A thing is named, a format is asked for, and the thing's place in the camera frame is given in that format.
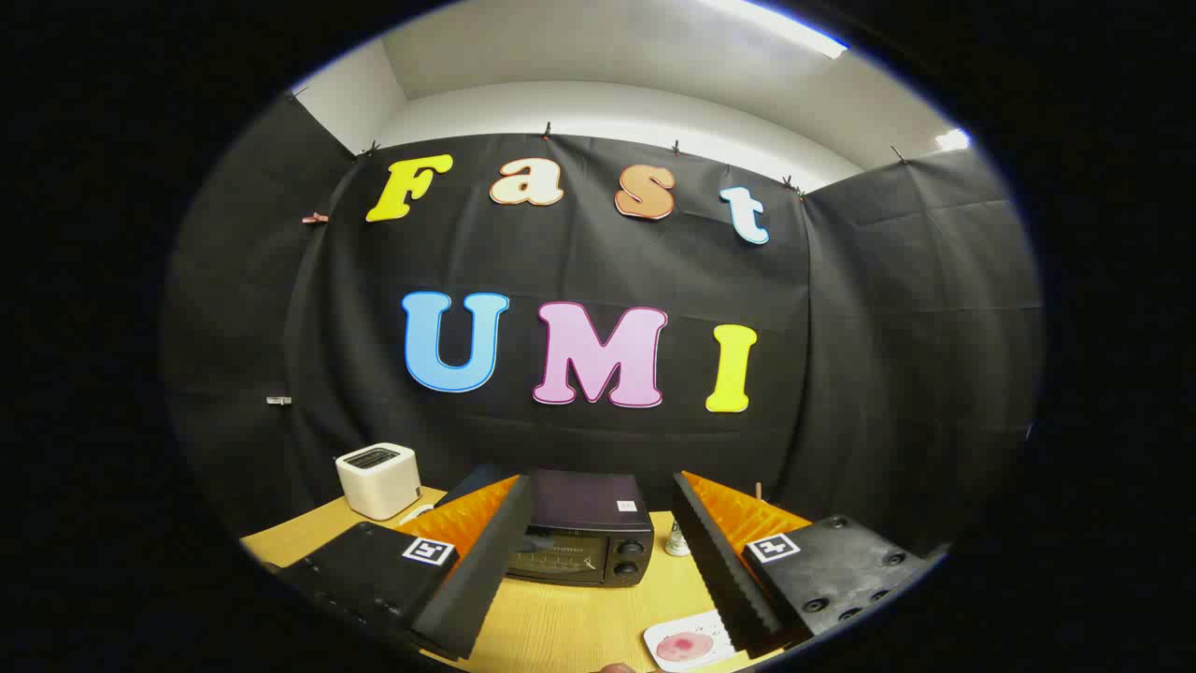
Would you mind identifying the cream pop-up toaster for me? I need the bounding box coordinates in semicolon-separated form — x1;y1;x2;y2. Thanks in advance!
335;442;421;522

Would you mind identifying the white square plate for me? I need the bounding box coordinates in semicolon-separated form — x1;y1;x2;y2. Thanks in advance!
643;609;748;672

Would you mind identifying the black toaster oven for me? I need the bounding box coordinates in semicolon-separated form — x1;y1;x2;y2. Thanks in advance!
505;467;655;588

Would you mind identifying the pink ham slice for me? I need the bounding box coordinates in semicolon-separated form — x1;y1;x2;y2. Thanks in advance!
656;631;716;663

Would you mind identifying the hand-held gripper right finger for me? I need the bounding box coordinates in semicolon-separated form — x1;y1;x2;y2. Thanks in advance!
671;470;935;657

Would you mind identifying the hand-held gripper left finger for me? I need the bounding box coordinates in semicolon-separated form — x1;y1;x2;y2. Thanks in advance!
280;474;535;661

